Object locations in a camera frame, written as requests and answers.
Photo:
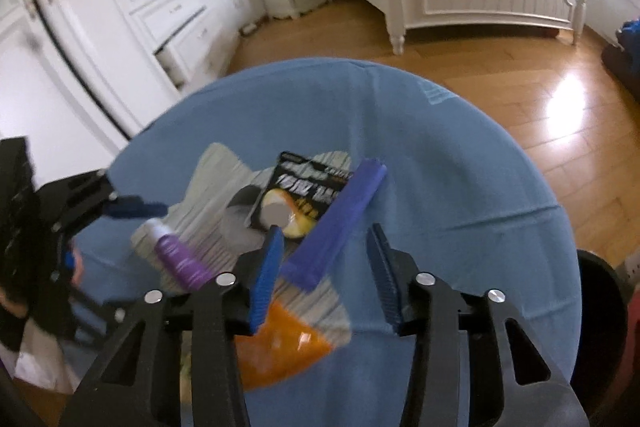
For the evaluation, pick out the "orange yellow packet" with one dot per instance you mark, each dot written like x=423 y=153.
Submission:
x=280 y=357

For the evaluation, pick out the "white striped plastic bag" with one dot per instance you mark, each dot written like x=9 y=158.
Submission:
x=215 y=187

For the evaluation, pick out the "pink cloth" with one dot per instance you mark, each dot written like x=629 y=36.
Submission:
x=635 y=322

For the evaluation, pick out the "blue long box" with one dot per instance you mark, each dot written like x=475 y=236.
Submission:
x=340 y=222

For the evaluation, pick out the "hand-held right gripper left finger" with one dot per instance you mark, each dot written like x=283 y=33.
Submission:
x=267 y=277

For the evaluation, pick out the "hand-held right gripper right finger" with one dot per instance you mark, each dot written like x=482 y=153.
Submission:
x=385 y=282

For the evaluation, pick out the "open wardrobe drawer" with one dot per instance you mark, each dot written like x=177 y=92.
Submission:
x=185 y=47

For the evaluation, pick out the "black packet with yellow print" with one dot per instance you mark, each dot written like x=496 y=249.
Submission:
x=310 y=192

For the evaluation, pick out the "blue tablecloth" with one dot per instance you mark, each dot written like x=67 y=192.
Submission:
x=450 y=187

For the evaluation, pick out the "blue clothes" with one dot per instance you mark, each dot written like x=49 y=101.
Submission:
x=631 y=34

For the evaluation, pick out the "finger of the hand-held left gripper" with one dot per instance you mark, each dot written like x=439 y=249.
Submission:
x=135 y=208
x=97 y=317

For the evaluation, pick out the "purple bottle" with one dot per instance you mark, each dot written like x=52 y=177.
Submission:
x=182 y=259

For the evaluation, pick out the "white wardrobe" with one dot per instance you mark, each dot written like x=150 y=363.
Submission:
x=75 y=32

